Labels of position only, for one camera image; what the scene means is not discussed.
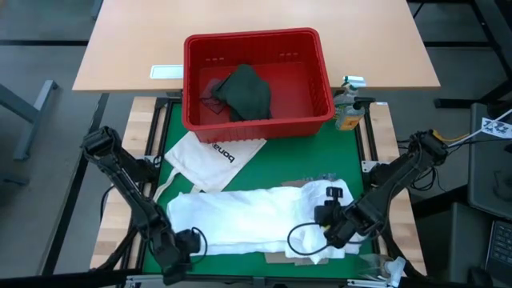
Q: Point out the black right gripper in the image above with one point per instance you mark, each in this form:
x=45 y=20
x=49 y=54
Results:
x=344 y=222

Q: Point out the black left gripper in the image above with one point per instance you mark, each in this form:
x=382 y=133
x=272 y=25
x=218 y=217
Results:
x=180 y=250

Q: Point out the beige trousers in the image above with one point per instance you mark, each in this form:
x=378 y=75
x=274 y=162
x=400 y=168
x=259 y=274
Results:
x=296 y=260

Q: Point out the large white shirt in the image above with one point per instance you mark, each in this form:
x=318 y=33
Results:
x=240 y=216

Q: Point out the white printed tote bag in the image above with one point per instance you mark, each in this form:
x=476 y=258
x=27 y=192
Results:
x=208 y=164

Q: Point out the dark green garment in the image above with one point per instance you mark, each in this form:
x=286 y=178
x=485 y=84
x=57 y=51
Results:
x=246 y=94

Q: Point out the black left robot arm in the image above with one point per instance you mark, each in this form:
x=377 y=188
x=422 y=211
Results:
x=124 y=180

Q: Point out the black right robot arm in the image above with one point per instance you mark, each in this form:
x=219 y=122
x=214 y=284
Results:
x=400 y=176

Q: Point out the red plastic laundry bin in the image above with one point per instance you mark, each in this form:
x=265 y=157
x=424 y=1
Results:
x=312 y=100

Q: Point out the green table mat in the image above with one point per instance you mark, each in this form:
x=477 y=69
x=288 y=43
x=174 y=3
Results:
x=300 y=160

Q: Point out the orange soap pump bottle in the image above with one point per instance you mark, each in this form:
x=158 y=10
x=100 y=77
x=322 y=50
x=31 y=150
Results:
x=349 y=118

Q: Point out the clear plastic spray bottle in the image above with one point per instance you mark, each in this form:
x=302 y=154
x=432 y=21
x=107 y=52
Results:
x=376 y=268

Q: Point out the green spray bottle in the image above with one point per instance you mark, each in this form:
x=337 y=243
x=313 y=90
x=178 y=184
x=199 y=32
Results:
x=351 y=84

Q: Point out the yellow power plug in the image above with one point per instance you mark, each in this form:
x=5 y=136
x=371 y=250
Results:
x=456 y=138

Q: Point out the grey side table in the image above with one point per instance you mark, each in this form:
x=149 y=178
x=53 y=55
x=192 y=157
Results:
x=488 y=180

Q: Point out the maroon cloth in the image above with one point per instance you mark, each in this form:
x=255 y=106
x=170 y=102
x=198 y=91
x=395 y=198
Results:
x=210 y=98

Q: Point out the white printed paper tag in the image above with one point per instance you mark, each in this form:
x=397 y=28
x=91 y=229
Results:
x=496 y=128

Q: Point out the dark keyboard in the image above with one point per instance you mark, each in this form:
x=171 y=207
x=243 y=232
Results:
x=500 y=248

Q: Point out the white paper label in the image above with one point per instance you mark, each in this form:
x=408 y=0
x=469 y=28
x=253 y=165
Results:
x=166 y=72

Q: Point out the grey metal table leg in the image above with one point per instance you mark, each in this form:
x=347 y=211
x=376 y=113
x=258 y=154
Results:
x=28 y=108

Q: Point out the light wooden desk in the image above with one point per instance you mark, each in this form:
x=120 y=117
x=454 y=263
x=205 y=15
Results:
x=140 y=40

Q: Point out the silver aluminium rail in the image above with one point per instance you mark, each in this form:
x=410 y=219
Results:
x=152 y=277

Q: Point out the black aluminium table frame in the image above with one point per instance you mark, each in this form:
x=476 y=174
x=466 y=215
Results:
x=119 y=246

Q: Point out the black table-level camera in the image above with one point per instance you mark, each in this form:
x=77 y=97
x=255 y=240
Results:
x=259 y=282

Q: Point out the black desk leg frame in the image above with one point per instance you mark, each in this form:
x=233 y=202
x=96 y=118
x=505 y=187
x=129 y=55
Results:
x=456 y=102

